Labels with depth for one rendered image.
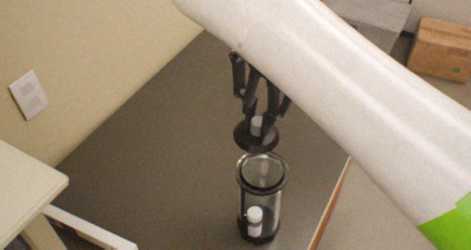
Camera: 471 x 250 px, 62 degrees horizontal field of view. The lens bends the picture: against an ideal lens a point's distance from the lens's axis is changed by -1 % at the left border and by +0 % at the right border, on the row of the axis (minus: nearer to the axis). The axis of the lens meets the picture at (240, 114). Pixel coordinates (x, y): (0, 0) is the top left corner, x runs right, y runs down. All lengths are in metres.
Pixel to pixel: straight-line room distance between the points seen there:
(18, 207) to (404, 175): 0.33
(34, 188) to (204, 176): 0.72
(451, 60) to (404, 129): 2.69
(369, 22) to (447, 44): 0.52
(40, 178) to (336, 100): 0.28
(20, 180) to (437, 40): 2.79
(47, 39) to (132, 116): 0.35
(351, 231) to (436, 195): 1.78
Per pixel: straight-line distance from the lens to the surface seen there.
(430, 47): 2.98
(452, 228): 0.37
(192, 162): 1.11
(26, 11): 1.03
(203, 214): 1.02
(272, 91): 0.67
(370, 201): 2.25
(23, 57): 1.05
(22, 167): 0.44
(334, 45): 0.36
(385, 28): 2.89
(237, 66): 0.67
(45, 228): 0.62
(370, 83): 0.35
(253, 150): 0.76
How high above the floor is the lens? 1.82
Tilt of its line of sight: 45 degrees down
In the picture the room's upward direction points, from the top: straight up
